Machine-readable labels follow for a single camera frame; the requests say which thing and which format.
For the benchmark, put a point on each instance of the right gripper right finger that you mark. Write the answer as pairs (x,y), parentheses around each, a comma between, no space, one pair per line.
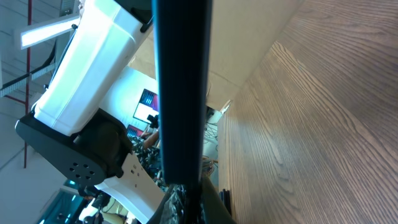
(213,208)

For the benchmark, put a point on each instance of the smartphone with blue screen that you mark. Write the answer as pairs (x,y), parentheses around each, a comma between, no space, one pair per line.
(182,45)

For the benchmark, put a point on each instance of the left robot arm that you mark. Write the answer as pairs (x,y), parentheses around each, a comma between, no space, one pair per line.
(68,127)

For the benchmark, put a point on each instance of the ceiling light fixture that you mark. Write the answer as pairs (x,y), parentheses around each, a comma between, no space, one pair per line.
(36,33)

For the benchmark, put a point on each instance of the background computer monitor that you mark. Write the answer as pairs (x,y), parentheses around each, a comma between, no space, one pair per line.
(147,108)

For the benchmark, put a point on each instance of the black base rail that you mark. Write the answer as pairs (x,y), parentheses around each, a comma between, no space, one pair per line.
(226,199)

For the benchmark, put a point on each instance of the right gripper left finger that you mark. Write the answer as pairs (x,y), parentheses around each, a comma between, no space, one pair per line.
(171,208)

